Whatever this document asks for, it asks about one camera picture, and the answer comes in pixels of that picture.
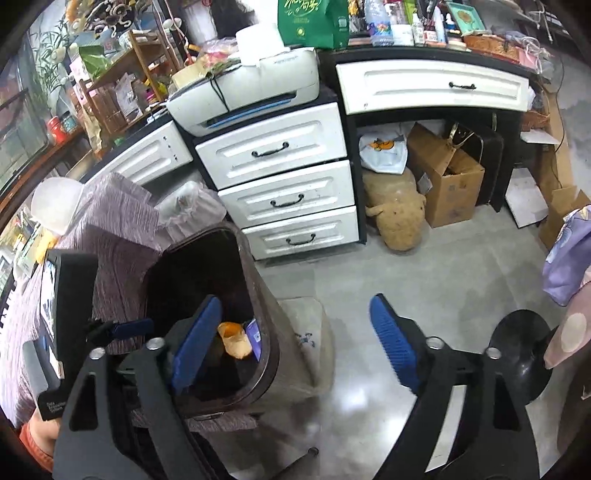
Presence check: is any red tin can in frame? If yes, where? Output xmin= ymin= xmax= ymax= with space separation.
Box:
xmin=46 ymin=115 xmax=68 ymax=144

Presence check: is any wooden counter ledge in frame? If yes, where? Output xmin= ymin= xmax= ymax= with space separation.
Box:
xmin=0 ymin=124 xmax=88 ymax=213

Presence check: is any white cabinet drawer without handle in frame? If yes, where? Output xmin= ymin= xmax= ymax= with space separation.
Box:
xmin=85 ymin=121 xmax=194 ymax=185

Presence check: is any glass terrarium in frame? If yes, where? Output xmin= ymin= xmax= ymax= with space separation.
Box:
xmin=0 ymin=60 xmax=49 ymax=185

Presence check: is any orange peel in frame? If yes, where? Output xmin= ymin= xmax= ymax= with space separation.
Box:
xmin=217 ymin=322 xmax=254 ymax=360

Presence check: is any striped purple tablecloth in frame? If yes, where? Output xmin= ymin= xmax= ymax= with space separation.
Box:
xmin=0 ymin=173 xmax=259 ymax=435

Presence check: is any green tote bag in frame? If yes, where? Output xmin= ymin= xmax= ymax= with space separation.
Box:
xmin=277 ymin=0 xmax=351 ymax=51

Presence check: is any wide white desk drawer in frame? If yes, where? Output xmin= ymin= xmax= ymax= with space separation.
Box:
xmin=336 ymin=60 xmax=529 ymax=116

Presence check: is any pink dotted cloth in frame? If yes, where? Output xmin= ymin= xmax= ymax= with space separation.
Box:
xmin=544 ymin=281 xmax=591 ymax=370

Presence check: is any white drawer with black handle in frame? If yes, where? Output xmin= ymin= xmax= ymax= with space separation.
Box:
xmin=195 ymin=102 xmax=348 ymax=190
xmin=241 ymin=205 xmax=360 ymax=260
xmin=218 ymin=159 xmax=356 ymax=229

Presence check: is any green bamboo plant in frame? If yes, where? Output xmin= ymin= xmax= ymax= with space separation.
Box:
xmin=30 ymin=18 xmax=77 ymax=93

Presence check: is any black chair leg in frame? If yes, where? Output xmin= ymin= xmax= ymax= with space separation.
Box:
xmin=259 ymin=447 xmax=320 ymax=480

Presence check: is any white printer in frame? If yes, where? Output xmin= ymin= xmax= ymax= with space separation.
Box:
xmin=166 ymin=46 xmax=320 ymax=138

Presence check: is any beige tape roll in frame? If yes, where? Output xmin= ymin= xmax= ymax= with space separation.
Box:
xmin=171 ymin=65 xmax=206 ymax=93

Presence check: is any tan plush toy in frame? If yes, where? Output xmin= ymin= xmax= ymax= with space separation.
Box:
xmin=362 ymin=168 xmax=428 ymax=252

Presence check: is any teal framed sunflower picture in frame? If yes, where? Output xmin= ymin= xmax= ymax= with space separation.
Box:
xmin=445 ymin=0 xmax=490 ymax=35

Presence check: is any small cardboard box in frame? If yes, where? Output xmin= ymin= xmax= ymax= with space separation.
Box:
xmin=538 ymin=187 xmax=591 ymax=250

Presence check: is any wooden shelf rack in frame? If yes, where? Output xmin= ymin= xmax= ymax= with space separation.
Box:
xmin=76 ymin=30 xmax=185 ymax=134

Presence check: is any black desk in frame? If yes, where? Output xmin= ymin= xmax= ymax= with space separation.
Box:
xmin=65 ymin=44 xmax=543 ymax=261

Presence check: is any clear water bottle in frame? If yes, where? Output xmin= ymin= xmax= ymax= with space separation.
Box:
xmin=365 ymin=0 xmax=395 ymax=47

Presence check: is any black ornate headdress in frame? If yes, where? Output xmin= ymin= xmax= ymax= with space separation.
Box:
xmin=69 ymin=0 xmax=153 ymax=35

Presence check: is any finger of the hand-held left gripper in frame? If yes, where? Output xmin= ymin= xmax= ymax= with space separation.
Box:
xmin=85 ymin=318 xmax=155 ymax=344

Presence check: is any white mesh cloth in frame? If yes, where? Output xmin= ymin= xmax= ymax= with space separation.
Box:
xmin=157 ymin=181 xmax=228 ymax=238

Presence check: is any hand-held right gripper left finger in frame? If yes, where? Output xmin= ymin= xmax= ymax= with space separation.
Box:
xmin=53 ymin=295 xmax=232 ymax=480

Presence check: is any brown plastic bin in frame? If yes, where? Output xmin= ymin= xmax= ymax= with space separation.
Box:
xmin=139 ymin=222 xmax=335 ymax=418

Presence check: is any purple cloth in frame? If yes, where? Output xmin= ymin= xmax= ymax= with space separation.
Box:
xmin=541 ymin=209 xmax=591 ymax=308

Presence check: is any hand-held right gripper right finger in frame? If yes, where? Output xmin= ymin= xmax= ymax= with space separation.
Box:
xmin=369 ymin=293 xmax=541 ymax=480

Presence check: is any black case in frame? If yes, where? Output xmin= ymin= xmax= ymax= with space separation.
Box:
xmin=462 ymin=122 xmax=505 ymax=208

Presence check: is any black round stand base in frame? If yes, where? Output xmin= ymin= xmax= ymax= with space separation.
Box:
xmin=487 ymin=310 xmax=561 ymax=418

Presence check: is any white bag with orange print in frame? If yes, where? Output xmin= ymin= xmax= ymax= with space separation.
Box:
xmin=359 ymin=131 xmax=409 ymax=176

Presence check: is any white flat board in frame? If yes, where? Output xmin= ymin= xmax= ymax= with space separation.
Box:
xmin=504 ymin=167 xmax=549 ymax=229

